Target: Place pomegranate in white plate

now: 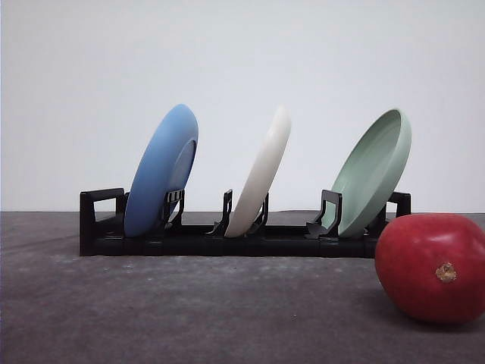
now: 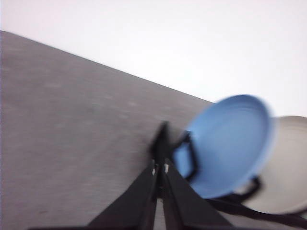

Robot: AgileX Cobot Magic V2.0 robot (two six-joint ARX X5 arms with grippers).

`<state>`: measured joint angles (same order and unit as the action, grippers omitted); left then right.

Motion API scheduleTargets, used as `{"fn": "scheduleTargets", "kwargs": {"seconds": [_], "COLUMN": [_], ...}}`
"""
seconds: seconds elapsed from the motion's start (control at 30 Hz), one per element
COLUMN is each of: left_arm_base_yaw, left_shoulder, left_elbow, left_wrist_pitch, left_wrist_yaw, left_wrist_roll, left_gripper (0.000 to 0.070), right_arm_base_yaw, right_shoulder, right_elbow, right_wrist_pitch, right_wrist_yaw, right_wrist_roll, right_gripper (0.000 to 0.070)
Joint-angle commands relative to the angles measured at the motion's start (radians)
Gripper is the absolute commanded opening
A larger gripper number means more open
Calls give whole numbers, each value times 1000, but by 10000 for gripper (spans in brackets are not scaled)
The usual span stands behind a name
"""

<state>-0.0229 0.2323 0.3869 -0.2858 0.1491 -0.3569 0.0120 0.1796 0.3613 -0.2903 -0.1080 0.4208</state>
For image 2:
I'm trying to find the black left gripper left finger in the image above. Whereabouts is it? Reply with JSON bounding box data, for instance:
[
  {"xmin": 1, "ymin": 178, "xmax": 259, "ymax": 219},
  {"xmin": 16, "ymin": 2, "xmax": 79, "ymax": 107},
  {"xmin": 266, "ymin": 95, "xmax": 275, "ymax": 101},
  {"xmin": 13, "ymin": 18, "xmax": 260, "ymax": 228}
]
[{"xmin": 88, "ymin": 160, "xmax": 159, "ymax": 230}]

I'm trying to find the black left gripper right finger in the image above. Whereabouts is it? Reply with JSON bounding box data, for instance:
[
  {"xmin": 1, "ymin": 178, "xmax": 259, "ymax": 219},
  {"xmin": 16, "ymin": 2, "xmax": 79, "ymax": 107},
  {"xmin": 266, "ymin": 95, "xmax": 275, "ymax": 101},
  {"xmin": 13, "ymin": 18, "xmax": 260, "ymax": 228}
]
[{"xmin": 162, "ymin": 159, "xmax": 230, "ymax": 230}]

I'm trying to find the white plate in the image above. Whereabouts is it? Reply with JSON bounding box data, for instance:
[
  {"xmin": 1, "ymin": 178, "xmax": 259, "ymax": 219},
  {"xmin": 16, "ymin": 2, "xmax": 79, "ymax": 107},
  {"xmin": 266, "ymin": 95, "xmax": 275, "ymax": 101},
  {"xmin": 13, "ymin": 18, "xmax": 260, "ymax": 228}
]
[{"xmin": 244, "ymin": 115, "xmax": 307, "ymax": 214}]

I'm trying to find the blue plate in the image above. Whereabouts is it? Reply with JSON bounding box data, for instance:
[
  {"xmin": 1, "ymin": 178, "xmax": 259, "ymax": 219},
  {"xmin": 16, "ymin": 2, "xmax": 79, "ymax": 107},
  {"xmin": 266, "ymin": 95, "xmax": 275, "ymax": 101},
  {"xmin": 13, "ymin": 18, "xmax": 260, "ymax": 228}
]
[{"xmin": 174, "ymin": 95, "xmax": 274, "ymax": 199}]

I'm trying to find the black dish rack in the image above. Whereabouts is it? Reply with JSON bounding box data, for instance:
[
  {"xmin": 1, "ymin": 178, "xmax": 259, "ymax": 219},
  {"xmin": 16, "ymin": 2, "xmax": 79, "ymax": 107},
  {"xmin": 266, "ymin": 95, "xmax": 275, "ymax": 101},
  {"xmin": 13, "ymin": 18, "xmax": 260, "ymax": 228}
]
[{"xmin": 156, "ymin": 122, "xmax": 307, "ymax": 228}]

